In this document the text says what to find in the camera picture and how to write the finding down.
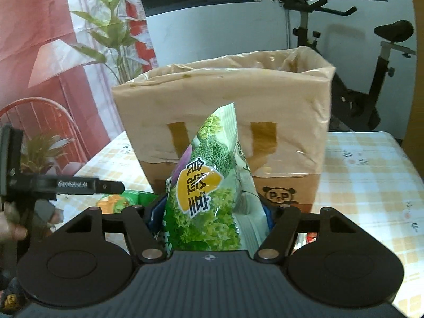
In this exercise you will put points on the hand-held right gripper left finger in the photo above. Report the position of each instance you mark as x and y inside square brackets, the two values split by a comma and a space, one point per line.
[153, 219]

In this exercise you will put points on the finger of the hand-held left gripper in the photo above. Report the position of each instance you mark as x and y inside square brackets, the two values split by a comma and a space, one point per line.
[112, 187]

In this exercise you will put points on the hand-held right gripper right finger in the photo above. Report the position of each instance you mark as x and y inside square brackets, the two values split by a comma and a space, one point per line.
[267, 217]

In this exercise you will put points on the red snack packet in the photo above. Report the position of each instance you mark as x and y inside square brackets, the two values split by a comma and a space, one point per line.
[306, 237]

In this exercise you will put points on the green vegetable print snack packet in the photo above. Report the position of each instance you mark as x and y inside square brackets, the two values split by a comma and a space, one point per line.
[205, 185]

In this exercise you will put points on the brown cardboard box with liner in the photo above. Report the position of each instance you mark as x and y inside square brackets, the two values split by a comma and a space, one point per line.
[232, 92]

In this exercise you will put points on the person's left hand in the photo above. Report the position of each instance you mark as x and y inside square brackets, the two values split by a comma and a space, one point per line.
[13, 232]

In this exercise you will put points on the green snack packet orange print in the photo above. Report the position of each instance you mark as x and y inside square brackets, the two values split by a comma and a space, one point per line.
[116, 202]

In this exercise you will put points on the small dry potted plant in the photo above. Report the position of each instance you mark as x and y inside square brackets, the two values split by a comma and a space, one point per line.
[43, 152]

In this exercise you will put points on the red metal chair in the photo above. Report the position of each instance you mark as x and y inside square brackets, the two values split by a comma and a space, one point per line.
[36, 104]

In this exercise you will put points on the checked floral tablecloth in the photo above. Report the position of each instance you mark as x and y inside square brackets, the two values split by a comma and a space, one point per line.
[364, 179]

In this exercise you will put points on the black exercise bike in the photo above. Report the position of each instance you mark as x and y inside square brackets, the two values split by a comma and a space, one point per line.
[354, 99]

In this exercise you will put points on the tall green leafy plant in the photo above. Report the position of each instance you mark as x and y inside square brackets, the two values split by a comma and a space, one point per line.
[112, 36]

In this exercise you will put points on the white and red patterned curtain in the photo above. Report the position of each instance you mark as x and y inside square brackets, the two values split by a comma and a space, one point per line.
[139, 29]

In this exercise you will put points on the wooden door panel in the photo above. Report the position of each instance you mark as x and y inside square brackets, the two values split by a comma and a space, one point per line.
[418, 56]

